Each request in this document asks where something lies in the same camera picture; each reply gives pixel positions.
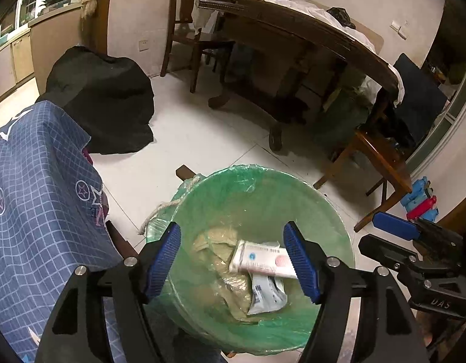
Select white foil pouch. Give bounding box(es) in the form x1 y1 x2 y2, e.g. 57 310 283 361
247 274 288 316

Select white pink toothpaste box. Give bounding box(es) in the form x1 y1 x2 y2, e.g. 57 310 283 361
229 240 297 279

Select green lined trash bin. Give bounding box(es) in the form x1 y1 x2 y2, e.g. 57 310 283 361
143 165 354 355

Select beige kitchen cabinets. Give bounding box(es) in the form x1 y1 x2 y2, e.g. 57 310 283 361
0 3 81 101

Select blue checkered tablecloth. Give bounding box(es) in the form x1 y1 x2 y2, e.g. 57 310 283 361
0 101 120 362

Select white sheet on table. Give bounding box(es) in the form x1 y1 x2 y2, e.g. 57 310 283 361
192 0 405 106

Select dark wooden dining table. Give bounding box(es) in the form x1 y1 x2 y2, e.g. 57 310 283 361
194 0 405 152

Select black cloth covered object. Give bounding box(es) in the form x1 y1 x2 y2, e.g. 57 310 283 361
38 46 155 155

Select dark wooden chair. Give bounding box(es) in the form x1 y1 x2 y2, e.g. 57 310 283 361
160 0 234 93

